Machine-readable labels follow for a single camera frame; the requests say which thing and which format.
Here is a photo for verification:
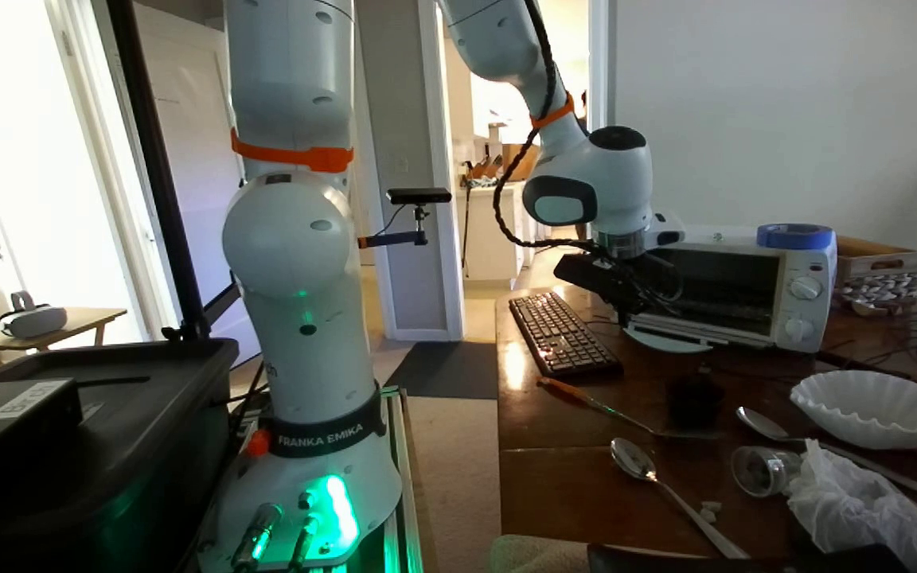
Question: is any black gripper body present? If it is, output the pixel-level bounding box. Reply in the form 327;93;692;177
555;252;684;314

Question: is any glass oven door with handle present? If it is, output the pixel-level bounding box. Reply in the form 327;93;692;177
620;308;786;357

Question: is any white oven knob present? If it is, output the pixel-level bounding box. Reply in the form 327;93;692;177
788;268;829;304
781;312;822;349

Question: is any white toaster oven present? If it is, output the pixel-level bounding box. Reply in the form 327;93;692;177
628;240;839;357

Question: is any black computer keyboard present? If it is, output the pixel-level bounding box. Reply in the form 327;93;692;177
506;287;628;383

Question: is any small black cup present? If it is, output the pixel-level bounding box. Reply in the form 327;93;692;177
665;365;725;433

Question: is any white kitchen counter unit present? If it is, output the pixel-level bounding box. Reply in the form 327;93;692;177
460;173;533;287

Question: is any blue masking tape roll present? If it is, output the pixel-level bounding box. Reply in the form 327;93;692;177
755;218;839;255

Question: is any long metal spoon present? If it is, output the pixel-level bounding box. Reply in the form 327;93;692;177
735;404;917;504

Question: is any small glass jar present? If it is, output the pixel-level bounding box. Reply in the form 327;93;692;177
725;441;802;504

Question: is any clear crinkled glass bowl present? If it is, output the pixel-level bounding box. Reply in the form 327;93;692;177
837;268;917;319

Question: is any brown cardboard box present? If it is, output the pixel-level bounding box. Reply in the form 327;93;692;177
833;232;917;283

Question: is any white bowl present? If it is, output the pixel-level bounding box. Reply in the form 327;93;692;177
786;365;917;453

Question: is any clear crumpled plastic bag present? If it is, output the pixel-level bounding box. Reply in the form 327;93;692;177
783;438;917;573

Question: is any black stand pole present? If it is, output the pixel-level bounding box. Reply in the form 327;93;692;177
104;0;215;344

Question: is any light wooden side table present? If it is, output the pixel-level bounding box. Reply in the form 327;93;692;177
0;304;131;369

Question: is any black equipment case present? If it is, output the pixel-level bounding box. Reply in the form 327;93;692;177
0;337;241;573

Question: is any white VR headset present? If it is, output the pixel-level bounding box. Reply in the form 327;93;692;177
0;290;69;344

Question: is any red handled metal tool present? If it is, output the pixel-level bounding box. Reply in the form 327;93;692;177
534;376;733;444

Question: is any black coiled robot cable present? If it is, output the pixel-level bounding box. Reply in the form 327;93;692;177
491;0;597;255

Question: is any black camera on stand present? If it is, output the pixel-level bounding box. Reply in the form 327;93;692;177
356;185;454;252

